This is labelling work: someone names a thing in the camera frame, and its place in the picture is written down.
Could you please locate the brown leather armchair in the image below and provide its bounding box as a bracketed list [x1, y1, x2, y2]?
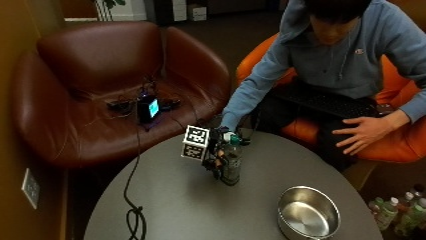
[9, 20, 231, 169]

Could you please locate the orange armchair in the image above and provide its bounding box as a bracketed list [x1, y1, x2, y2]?
[234, 32, 426, 164]

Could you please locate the white cardboard box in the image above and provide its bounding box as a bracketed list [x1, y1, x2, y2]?
[187, 3, 209, 22]

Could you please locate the clear plastic bottle green cap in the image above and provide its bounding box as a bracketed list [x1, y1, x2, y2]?
[219, 134, 244, 187]

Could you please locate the steel bowl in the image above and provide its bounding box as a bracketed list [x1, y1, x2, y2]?
[276, 185, 342, 240]

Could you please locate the white wall outlet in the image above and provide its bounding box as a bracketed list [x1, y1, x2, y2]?
[19, 167, 42, 211]

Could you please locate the white cabinet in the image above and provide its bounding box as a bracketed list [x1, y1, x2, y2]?
[170, 0, 189, 22]

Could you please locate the thick black cable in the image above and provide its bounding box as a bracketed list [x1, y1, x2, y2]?
[122, 114, 149, 240]

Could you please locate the white marker cube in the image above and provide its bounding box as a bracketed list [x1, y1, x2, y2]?
[179, 124, 210, 162]

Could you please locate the white plant pot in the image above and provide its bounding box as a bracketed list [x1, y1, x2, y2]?
[94, 0, 147, 22]

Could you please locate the black laptop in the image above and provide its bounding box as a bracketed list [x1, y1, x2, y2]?
[270, 81, 395, 120]

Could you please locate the the person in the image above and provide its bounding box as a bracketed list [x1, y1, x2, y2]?
[219, 0, 426, 173]

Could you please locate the black gadget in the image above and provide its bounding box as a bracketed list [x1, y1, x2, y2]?
[158, 97, 183, 112]

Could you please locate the plastic bottle white cap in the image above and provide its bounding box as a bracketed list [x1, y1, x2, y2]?
[396, 191, 416, 212]
[408, 182, 426, 201]
[374, 196, 400, 232]
[392, 197, 426, 237]
[367, 196, 386, 215]

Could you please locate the small black device with screen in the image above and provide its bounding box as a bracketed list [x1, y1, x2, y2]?
[135, 95, 162, 124]

